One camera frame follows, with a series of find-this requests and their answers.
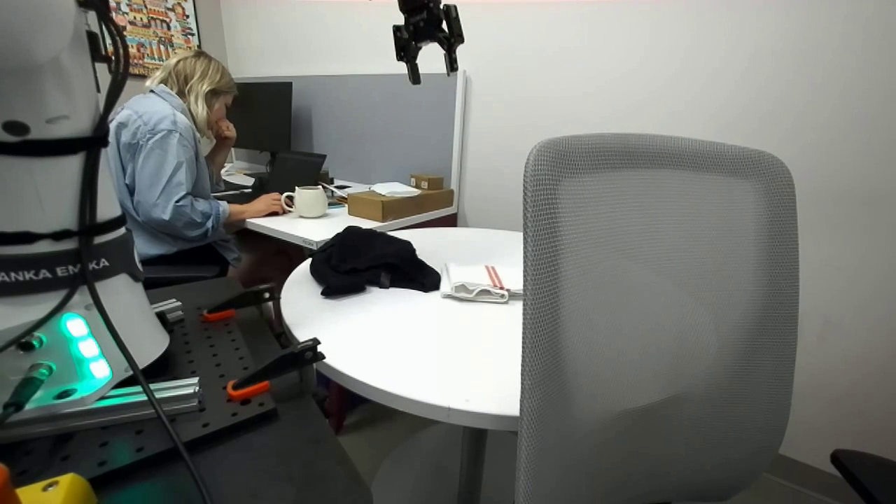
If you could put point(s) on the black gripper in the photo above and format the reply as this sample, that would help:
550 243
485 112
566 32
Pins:
426 18

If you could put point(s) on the black cloth with white print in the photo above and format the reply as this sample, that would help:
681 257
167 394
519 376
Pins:
368 260

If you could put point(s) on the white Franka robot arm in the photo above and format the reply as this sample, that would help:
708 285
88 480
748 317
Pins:
43 141

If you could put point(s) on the grey desk partition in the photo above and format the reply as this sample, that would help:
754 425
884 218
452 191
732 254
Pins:
375 126

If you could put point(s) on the small cardboard box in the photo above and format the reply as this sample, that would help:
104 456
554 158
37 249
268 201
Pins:
426 182

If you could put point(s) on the flat cardboard box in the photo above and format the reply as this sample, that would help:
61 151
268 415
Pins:
396 205

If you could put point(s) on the black computer monitor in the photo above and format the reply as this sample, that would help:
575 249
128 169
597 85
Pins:
268 114

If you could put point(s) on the black desktop device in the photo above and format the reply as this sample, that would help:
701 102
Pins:
295 169

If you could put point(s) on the white coffee mug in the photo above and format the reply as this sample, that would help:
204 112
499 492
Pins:
309 201

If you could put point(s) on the white office desk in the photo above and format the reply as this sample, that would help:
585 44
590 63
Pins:
298 226

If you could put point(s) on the white round table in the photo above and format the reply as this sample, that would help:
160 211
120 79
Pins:
393 344

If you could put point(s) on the blonde person in blue shirt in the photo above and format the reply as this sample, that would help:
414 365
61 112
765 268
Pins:
165 177

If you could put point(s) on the black clamp with orange tip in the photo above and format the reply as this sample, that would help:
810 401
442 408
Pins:
275 366
239 303

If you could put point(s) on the black office chair of person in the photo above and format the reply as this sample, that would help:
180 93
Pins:
187 263

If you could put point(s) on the grey mesh office chair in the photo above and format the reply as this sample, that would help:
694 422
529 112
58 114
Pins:
655 326

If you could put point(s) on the black perforated mounting board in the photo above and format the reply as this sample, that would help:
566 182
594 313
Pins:
235 449

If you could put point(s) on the green tipped plug connector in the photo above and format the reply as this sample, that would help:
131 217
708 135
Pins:
26 386

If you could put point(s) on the yellow plastic object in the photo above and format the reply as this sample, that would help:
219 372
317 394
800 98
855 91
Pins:
61 488

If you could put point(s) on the black chair seat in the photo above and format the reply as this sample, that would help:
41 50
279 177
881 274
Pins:
869 471

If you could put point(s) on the orange plastic object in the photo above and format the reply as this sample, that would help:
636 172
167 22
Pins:
6 484

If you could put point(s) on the colourful wall poster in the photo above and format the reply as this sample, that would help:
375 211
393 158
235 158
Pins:
156 28

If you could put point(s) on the aluminium rail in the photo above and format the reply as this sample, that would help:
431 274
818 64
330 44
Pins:
149 393

